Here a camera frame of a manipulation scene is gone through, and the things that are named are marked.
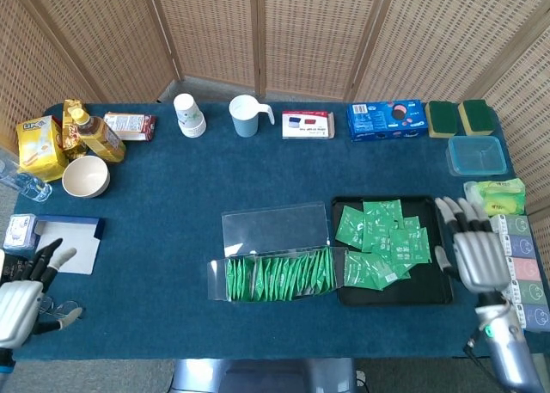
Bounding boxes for yellow drink bottle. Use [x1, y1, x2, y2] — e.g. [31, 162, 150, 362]
[70, 107, 128, 165]

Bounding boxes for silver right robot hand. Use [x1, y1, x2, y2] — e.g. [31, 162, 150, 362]
[433, 196, 513, 293]

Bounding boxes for clear container blue lid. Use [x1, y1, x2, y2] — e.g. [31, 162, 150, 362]
[444, 135, 508, 178]

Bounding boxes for white box red blue print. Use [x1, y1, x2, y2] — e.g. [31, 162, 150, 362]
[281, 110, 336, 141]

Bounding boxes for clear plastic box with packets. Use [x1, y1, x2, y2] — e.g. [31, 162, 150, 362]
[207, 200, 349, 304]

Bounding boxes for stack of white paper cups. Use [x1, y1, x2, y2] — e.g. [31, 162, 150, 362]
[173, 93, 208, 139]

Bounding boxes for clear water bottle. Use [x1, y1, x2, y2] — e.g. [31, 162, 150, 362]
[0, 147, 53, 203]

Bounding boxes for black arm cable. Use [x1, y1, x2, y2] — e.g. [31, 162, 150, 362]
[461, 328, 506, 393]

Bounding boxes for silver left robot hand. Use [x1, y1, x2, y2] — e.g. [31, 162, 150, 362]
[0, 237, 84, 349]

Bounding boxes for brown white biscuit pack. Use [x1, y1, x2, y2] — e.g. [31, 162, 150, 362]
[102, 112, 158, 143]

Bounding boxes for yellow snack box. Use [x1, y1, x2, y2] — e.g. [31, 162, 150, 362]
[15, 115, 70, 183]

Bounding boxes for pastel tissue multipack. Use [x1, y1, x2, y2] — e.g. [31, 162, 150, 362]
[489, 214, 550, 333]

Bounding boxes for beige bowl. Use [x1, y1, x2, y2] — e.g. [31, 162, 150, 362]
[61, 155, 111, 200]

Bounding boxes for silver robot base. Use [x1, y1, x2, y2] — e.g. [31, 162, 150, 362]
[169, 358, 366, 393]

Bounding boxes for small white blue tin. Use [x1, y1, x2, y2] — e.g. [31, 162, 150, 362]
[3, 213, 39, 251]

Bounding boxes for green yellow sponge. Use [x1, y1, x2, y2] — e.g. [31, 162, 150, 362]
[425, 100, 461, 139]
[457, 99, 498, 137]

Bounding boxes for light blue handled mug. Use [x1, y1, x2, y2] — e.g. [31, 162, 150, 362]
[228, 94, 276, 138]

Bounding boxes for thin wire eyeglasses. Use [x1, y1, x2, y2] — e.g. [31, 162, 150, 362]
[39, 295, 83, 322]

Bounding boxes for yellow snack packet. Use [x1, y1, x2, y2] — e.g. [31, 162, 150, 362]
[62, 99, 89, 160]

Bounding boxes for blue cookie box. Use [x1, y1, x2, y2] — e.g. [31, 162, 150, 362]
[345, 99, 430, 144]

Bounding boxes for blue carpet table cloth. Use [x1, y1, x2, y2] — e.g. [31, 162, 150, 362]
[12, 101, 550, 362]

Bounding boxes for black plastic tray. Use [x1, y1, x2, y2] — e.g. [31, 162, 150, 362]
[330, 194, 455, 307]

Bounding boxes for green wet wipes pack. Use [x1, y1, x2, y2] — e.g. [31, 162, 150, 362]
[462, 177, 527, 218]

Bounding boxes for open blue white box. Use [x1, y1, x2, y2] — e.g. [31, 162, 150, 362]
[33, 214, 106, 276]

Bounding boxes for woven rattan screen panel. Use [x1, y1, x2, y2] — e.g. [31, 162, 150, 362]
[16, 0, 181, 106]
[0, 0, 107, 153]
[354, 0, 550, 106]
[256, 0, 390, 101]
[466, 18, 550, 216]
[145, 0, 263, 97]

